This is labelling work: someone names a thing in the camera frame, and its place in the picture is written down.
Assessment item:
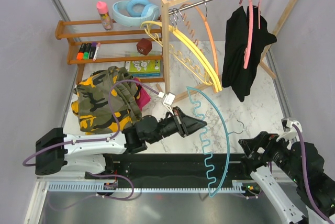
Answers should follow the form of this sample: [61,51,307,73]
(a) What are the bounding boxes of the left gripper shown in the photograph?
[148,106,207,144]

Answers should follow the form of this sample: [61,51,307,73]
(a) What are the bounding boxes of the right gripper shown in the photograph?
[238,129,306,184]

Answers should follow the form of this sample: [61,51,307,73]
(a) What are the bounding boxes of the pink trousers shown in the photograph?
[135,83,151,111]

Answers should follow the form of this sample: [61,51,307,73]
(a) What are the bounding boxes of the black trousers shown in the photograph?
[221,6,277,102]

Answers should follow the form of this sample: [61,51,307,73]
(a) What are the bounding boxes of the pink hanger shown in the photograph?
[239,0,262,69]

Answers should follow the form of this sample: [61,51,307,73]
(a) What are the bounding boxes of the camouflage yellow trousers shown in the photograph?
[71,66,142,134]

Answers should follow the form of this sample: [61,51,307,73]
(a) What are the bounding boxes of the orange hanger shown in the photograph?
[182,6,219,75]

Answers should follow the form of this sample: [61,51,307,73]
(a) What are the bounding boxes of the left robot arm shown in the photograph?
[35,107,207,178]

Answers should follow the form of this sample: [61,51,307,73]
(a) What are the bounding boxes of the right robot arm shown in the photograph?
[239,131,334,223]

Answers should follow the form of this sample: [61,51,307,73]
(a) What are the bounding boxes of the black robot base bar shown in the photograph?
[83,152,296,189]

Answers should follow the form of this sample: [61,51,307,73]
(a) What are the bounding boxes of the green card box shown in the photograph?
[125,60,161,77]

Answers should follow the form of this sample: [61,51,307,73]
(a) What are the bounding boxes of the brown cube box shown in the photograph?
[136,38,152,55]

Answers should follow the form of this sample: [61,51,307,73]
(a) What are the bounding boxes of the white pink pen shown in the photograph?
[93,42,101,61]

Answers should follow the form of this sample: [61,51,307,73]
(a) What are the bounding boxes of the wooden clothes rack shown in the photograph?
[161,0,298,92]

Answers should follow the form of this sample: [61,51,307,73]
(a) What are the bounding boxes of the purple highlighter marker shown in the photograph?
[88,42,97,59]

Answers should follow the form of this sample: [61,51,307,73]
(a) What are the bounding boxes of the green highlighter marker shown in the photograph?
[82,43,92,60]

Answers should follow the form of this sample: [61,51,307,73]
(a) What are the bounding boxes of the orange highlighter marker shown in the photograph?
[76,43,86,60]

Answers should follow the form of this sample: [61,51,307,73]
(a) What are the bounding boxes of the wooden shelf rack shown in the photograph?
[55,20,164,84]

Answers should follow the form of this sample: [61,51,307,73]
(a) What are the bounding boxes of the pink water bottle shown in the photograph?
[96,1,113,31]

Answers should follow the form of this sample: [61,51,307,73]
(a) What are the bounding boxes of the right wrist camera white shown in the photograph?
[276,117,303,141]

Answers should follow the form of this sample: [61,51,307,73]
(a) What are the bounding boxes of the white cable duct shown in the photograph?
[47,181,245,194]

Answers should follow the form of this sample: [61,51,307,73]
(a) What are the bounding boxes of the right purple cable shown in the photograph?
[293,123,335,224]

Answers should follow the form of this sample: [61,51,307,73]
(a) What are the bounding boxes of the purple cable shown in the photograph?
[22,79,162,209]
[293,123,335,224]

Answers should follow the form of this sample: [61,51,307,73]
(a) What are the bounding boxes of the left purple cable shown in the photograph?
[22,79,162,209]

